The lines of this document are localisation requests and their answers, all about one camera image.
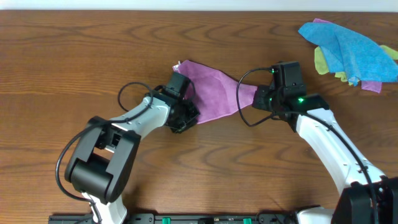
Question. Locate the purple cloth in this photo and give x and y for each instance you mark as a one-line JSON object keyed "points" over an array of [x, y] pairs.
{"points": [[322, 68], [216, 95]]}

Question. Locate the green cloth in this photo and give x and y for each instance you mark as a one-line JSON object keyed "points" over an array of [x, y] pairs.
{"points": [[391, 52]]}

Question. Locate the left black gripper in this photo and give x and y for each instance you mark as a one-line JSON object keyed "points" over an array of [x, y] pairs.
{"points": [[185, 116]]}

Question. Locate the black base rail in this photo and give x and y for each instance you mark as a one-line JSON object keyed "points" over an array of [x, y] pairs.
{"points": [[148, 218]]}

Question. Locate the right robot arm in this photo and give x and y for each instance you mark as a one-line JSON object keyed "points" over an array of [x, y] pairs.
{"points": [[367, 195]]}

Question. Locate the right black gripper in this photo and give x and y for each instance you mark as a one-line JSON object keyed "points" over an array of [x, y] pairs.
{"points": [[258, 102]]}

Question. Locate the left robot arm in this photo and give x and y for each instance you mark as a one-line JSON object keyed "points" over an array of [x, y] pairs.
{"points": [[101, 163]]}

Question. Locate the blue cloth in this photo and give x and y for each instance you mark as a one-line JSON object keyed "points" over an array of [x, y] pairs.
{"points": [[348, 51]]}

